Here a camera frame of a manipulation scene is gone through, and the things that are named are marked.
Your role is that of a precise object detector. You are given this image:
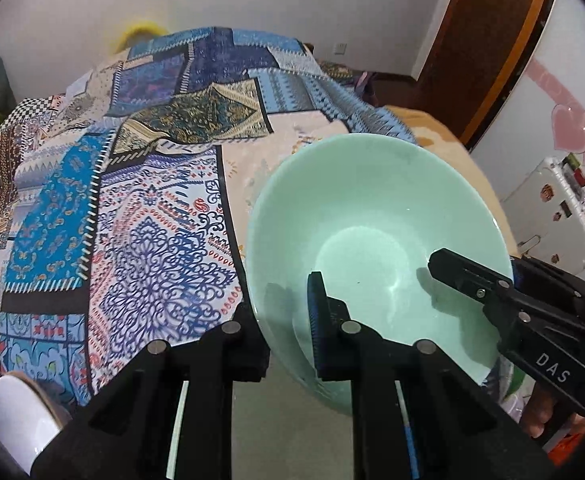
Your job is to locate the person's right hand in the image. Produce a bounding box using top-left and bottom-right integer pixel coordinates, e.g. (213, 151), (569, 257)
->
(519, 382), (585, 439)

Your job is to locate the patchwork patterned blanket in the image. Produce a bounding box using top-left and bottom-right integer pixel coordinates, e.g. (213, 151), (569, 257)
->
(0, 27), (413, 409)

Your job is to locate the light green bowl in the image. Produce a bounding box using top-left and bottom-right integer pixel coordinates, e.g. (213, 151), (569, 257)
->
(246, 133), (513, 414)

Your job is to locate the yellow foam tube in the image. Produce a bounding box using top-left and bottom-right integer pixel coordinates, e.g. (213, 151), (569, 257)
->
(112, 21), (169, 53)

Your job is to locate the dark backpack on floor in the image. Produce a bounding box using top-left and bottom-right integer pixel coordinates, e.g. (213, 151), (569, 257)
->
(316, 58), (379, 106)

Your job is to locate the wooden door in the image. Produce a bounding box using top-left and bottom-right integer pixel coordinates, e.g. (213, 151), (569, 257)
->
(411, 0), (550, 145)

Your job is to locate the light green plate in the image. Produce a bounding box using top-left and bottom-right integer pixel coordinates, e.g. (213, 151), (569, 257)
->
(228, 356), (355, 479)

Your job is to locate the white suitcase with stickers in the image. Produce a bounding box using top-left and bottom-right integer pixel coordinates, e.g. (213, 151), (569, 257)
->
(501, 153), (585, 281)

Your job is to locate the white bowl with spots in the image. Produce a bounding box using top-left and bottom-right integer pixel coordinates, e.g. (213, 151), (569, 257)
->
(0, 373), (62, 474)

